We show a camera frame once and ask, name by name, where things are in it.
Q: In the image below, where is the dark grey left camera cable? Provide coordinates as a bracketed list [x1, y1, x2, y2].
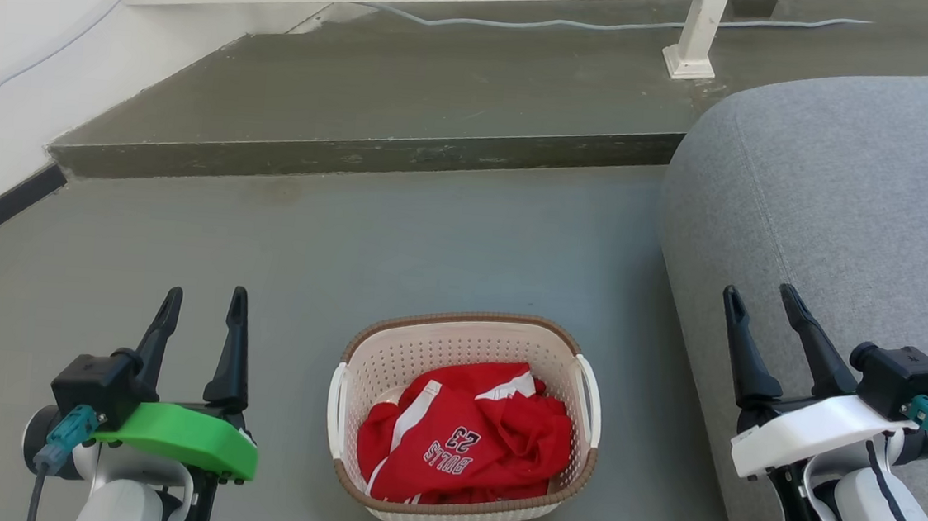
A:
[25, 465, 53, 521]

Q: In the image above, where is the light grey wavy cable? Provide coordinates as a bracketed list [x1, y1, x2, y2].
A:
[362, 0, 874, 61]

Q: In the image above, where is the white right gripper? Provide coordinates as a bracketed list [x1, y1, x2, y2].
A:
[708, 278, 928, 494]

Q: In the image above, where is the thin pale grey cable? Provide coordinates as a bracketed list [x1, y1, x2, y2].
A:
[0, 0, 167, 146]

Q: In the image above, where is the teal left camera connector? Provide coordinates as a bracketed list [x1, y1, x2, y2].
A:
[32, 402, 102, 477]

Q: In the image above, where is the cream plastic laundry basket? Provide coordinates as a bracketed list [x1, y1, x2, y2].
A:
[319, 301, 610, 521]

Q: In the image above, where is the raised concrete step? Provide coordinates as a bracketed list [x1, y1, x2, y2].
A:
[47, 0, 784, 233]

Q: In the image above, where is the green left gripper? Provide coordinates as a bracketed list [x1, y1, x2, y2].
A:
[87, 275, 273, 487]

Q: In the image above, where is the red Bulls jersey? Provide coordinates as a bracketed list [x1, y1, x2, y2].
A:
[353, 350, 579, 516]

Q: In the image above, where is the grey fabric sofa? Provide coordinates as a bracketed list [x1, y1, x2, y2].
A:
[634, 49, 928, 521]

